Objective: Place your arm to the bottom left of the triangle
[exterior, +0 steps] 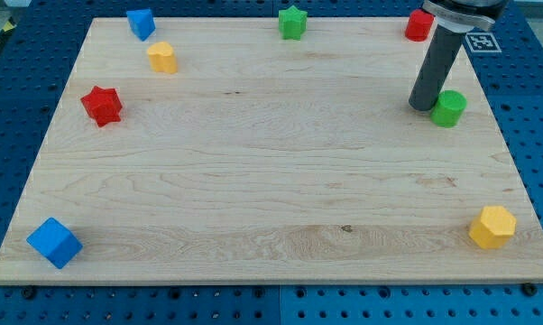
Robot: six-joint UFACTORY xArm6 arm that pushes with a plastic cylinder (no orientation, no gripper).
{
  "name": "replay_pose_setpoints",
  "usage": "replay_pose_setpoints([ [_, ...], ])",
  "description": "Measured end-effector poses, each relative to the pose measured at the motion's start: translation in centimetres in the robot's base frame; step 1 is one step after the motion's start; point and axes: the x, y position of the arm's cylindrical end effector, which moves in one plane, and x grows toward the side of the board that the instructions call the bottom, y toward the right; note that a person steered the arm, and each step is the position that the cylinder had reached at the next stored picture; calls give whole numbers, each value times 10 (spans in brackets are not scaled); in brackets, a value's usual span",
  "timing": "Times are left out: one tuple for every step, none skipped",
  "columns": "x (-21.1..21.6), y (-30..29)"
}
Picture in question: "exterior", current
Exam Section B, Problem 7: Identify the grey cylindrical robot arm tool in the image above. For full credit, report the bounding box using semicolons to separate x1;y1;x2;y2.
409;25;465;112

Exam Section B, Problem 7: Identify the yellow heart block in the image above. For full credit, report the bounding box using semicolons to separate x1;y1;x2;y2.
146;42;178;74

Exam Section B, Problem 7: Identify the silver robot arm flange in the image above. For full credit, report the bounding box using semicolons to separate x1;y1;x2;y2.
421;0;509;33

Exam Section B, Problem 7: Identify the red star block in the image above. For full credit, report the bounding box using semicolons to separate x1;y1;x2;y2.
80;86;123;127

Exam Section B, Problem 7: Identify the wooden board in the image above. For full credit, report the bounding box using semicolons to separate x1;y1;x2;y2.
0;18;543;286

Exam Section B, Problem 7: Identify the green star block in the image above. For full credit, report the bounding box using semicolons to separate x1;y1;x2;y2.
278;5;308;41

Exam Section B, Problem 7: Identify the green cylinder block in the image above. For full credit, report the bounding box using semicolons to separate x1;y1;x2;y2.
430;90;467;128

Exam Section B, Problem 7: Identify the red cylinder block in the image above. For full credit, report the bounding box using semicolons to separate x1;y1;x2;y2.
404;9;435;42

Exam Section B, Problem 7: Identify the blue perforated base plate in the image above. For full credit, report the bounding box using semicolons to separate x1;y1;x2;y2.
0;1;543;324

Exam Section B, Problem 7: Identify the white fiducial marker tag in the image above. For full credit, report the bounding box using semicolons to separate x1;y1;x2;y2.
465;32;502;53

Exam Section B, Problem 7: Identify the yellow hexagon block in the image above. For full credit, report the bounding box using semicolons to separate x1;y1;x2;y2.
468;206;517;249

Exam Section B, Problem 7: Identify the blue triangle block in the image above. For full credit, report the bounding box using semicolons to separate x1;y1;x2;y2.
126;8;155;42

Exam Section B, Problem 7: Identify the blue cube block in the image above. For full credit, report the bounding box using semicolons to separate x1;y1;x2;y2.
26;218;83;269

